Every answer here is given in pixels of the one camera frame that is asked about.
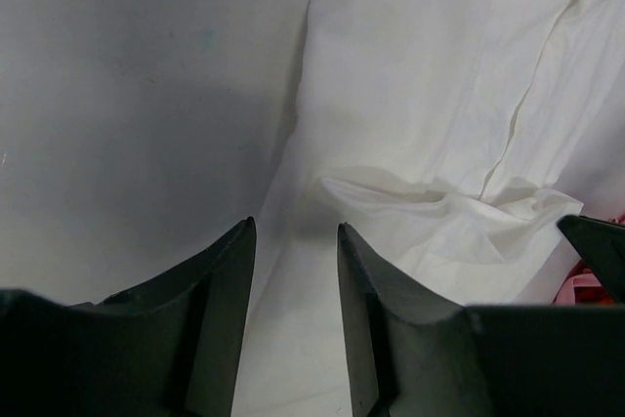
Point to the pink t shirt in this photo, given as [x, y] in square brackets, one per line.
[565, 294]

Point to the white t shirt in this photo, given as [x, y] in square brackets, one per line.
[438, 129]

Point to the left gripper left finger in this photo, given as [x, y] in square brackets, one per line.
[169, 346]

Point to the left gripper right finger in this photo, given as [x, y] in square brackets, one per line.
[411, 352]

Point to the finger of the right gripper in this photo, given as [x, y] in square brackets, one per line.
[600, 245]

